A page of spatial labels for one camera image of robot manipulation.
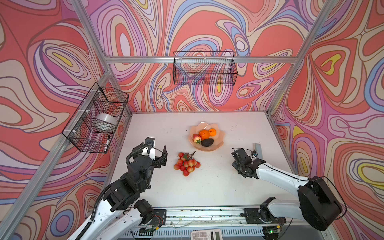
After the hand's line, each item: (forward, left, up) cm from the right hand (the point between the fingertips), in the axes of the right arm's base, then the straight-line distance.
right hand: (236, 167), depth 89 cm
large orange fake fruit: (+22, +18, +5) cm, 29 cm away
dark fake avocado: (+17, +17, +2) cm, 24 cm away
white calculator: (-32, +21, +1) cm, 38 cm away
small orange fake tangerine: (+24, +13, +4) cm, 28 cm away
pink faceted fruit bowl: (+21, +8, +1) cm, 22 cm away
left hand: (-1, +43, +29) cm, 51 cm away
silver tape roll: (+10, +68, +33) cm, 76 cm away
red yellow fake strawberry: (+20, +23, +5) cm, 31 cm away
